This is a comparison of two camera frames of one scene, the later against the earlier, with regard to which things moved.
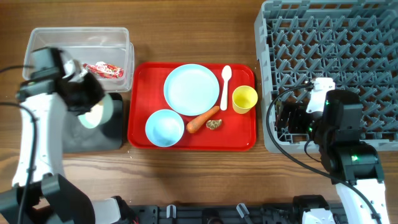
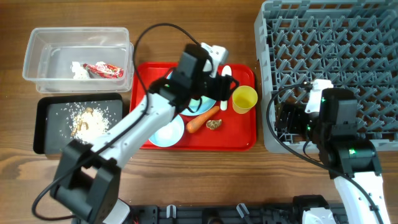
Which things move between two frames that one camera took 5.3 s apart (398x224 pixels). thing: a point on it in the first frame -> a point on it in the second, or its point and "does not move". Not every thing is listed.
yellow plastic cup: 244,98 does not move
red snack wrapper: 104,70 does not move
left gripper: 99,93 -> 223,88
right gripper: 298,119 does not move
